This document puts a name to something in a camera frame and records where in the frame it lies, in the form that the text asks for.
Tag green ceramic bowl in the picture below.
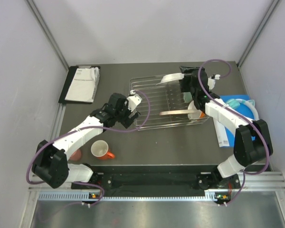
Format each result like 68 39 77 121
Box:
183 92 192 103

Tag white blue-rimmed plate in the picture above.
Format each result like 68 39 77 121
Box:
156 73 184 86

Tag small white bowl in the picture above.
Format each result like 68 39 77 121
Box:
188 101 206 120

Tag metal wire dish rack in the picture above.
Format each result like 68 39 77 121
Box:
130 75 209 131

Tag pink cream floral plate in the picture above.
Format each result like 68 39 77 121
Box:
159 109 197 116

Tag orange white mug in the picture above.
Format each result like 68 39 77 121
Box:
91 140 115 160

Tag pink plastic cup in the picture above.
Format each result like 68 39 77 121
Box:
69 149 82 161

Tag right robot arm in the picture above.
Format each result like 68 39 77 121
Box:
179 66 273 188

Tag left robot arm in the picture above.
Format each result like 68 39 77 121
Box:
27 90 143 189

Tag teal cat-ear headphones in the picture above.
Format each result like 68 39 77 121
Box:
226 98 259 120

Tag blue folder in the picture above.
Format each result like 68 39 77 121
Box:
213 95 250 147

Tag black tray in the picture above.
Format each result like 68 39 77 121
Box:
58 66 101 104

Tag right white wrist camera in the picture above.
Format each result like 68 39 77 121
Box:
208 74 221 90

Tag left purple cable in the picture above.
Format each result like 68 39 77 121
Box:
26 90 151 207

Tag aluminium rail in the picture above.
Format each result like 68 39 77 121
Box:
28 171 285 192

